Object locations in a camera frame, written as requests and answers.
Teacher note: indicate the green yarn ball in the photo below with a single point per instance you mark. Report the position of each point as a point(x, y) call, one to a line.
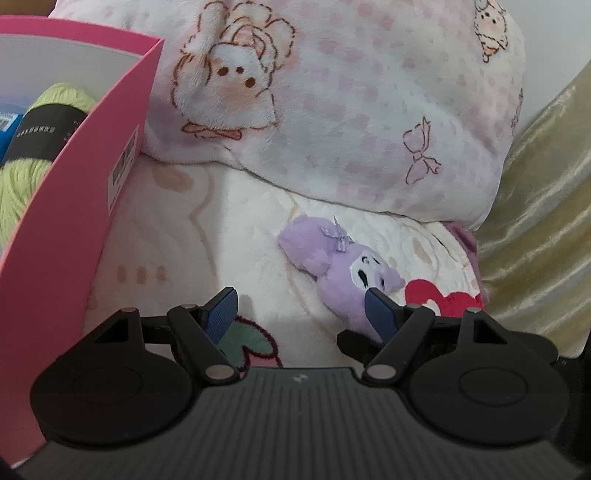
point(42, 134)

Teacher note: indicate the pink checkered pillow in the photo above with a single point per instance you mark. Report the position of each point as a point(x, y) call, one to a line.
point(405, 107)

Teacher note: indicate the blue wipes packet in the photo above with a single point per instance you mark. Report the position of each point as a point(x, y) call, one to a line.
point(9, 123)

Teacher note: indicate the purple plush toy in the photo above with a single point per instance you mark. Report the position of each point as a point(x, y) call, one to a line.
point(343, 269)

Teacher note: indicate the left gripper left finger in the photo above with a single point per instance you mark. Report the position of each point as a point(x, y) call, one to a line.
point(197, 330)

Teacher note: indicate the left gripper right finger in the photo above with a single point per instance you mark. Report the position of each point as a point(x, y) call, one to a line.
point(402, 329)

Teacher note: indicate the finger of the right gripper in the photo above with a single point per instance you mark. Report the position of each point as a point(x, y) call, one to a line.
point(358, 347)
point(529, 345)

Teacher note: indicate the pink cardboard box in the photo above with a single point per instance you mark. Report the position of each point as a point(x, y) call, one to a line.
point(48, 266)

